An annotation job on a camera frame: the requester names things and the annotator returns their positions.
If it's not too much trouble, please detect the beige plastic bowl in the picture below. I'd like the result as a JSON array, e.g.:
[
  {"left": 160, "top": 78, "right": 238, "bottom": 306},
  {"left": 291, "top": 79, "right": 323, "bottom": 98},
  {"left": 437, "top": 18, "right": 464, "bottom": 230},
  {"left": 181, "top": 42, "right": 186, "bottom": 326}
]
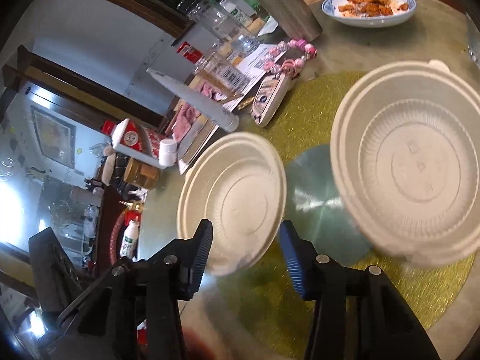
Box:
[
  {"left": 330, "top": 59, "right": 479, "bottom": 267},
  {"left": 176, "top": 133, "right": 287, "bottom": 276}
]

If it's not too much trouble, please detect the gold glitter turntable mat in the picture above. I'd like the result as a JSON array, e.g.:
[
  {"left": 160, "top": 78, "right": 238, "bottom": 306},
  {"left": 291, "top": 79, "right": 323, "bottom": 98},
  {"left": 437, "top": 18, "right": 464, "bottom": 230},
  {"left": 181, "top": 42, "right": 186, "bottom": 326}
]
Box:
[{"left": 209, "top": 72, "right": 479, "bottom": 359}]

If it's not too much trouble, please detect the silver turntable center disc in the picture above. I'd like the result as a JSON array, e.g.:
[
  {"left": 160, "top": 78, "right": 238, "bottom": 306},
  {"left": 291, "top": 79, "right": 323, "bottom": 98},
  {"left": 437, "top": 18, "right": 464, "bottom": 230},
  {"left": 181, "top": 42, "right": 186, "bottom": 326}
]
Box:
[{"left": 285, "top": 145, "right": 372, "bottom": 266}]

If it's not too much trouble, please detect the small white green bottle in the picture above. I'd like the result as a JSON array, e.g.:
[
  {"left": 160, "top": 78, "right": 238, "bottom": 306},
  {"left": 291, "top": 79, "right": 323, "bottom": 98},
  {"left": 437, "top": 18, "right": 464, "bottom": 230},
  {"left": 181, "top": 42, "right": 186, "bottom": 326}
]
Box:
[{"left": 119, "top": 220, "right": 139, "bottom": 259}]

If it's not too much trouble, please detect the red yellow hula hoop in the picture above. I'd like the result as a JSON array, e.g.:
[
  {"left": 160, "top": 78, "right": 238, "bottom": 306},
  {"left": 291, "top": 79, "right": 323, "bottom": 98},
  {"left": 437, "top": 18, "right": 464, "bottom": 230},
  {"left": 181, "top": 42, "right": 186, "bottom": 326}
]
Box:
[{"left": 108, "top": 210, "right": 126, "bottom": 266}]

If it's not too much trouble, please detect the gold lid glass jar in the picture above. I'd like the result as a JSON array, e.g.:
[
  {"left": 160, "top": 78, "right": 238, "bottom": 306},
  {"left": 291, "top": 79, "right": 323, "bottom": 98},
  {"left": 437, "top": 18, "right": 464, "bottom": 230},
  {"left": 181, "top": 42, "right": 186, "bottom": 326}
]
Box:
[{"left": 123, "top": 158, "right": 161, "bottom": 190}]

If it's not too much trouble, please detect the dark quilted jacket fur collar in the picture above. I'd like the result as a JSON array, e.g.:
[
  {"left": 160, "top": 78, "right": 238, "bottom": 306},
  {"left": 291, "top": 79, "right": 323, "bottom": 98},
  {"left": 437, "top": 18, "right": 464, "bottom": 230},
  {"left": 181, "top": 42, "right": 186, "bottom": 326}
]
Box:
[{"left": 101, "top": 145, "right": 129, "bottom": 187}]

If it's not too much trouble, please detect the white liquor bottle red cap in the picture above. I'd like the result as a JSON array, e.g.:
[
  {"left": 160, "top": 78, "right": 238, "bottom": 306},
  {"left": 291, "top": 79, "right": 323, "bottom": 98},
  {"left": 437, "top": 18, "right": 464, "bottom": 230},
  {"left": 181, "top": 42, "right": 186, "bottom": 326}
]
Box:
[{"left": 101, "top": 119, "right": 165, "bottom": 168}]

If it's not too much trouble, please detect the pink cloth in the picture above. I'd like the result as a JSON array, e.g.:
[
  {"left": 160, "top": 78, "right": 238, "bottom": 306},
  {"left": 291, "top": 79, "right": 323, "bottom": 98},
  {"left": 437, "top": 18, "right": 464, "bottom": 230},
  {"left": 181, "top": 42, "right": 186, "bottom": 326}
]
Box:
[{"left": 172, "top": 81, "right": 226, "bottom": 143}]

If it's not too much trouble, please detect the phone in patterned case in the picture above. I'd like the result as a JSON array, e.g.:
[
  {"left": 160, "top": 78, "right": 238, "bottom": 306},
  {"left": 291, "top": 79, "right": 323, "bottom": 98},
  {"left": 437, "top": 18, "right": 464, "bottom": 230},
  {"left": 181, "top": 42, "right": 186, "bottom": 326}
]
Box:
[{"left": 250, "top": 74, "right": 292, "bottom": 128}]

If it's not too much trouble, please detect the small clear liquor bottle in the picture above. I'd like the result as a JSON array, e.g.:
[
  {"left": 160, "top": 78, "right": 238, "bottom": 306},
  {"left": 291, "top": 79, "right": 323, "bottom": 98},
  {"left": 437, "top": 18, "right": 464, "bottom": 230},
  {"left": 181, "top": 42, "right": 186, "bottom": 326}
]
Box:
[{"left": 176, "top": 41, "right": 250, "bottom": 96}]

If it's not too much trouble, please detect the clear glass jar black lid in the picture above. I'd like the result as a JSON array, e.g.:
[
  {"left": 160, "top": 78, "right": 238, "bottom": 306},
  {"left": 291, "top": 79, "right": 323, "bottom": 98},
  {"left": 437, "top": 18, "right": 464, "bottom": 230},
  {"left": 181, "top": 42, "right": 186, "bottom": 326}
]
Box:
[{"left": 176, "top": 0, "right": 260, "bottom": 57}]

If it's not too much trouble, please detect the stainless steel thermos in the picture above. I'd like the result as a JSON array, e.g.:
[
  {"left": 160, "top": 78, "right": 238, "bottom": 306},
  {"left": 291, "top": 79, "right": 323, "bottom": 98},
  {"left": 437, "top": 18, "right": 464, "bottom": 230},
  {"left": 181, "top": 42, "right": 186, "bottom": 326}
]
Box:
[{"left": 258, "top": 0, "right": 322, "bottom": 41}]

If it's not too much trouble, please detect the blue white plate with food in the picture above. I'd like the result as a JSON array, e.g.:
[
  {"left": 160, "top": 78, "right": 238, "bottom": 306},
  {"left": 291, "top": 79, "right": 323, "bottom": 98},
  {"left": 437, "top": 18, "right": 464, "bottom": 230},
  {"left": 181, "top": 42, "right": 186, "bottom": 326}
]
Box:
[{"left": 321, "top": 0, "right": 416, "bottom": 29}]

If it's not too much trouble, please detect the pink bead bracelet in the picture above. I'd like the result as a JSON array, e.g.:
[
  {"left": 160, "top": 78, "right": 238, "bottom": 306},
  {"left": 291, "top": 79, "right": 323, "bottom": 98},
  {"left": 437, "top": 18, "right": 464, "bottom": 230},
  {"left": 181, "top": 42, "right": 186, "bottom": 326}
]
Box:
[{"left": 262, "top": 37, "right": 319, "bottom": 78}]

